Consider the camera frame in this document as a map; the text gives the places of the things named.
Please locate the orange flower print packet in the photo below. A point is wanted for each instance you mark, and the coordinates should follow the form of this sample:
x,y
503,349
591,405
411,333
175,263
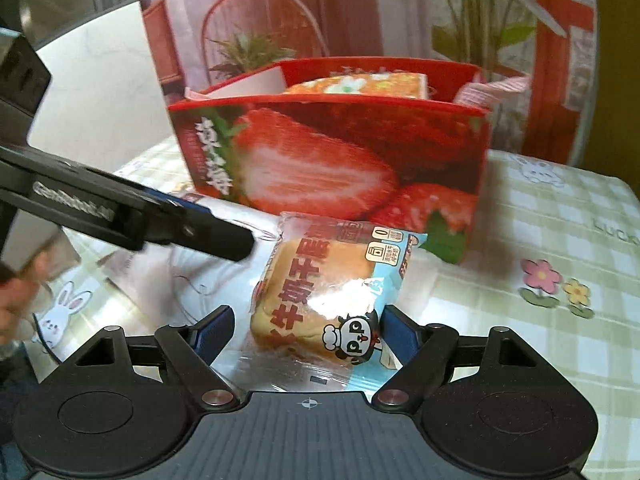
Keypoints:
x,y
355,85

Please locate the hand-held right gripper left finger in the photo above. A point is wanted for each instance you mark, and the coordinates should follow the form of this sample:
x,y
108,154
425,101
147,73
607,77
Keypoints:
x,y
220,330

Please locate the red strawberry print cardboard box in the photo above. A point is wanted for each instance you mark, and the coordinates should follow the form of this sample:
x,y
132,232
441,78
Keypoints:
x,y
325,170

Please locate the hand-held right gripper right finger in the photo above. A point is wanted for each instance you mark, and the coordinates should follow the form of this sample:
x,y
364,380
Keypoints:
x,y
400,335

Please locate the checked bunny print tablecloth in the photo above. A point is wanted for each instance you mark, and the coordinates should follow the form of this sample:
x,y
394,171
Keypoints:
x,y
540,240

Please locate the packaged bread loaf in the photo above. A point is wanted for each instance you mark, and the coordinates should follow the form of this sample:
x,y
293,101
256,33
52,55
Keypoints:
x,y
320,300

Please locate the pink striped packet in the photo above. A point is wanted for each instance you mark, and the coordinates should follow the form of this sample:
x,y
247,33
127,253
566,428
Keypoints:
x,y
487,91

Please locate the clear plastic bag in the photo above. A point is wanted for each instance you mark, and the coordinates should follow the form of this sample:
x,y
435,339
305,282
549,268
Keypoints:
x,y
160,272

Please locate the printed backdrop poster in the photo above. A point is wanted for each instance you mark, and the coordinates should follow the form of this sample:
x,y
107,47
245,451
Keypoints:
x,y
380,15

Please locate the person's left hand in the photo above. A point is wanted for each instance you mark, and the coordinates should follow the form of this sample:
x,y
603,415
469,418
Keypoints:
x,y
15,305

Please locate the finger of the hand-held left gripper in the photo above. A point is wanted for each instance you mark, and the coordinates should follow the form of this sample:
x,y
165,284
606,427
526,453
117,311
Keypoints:
x,y
210,235

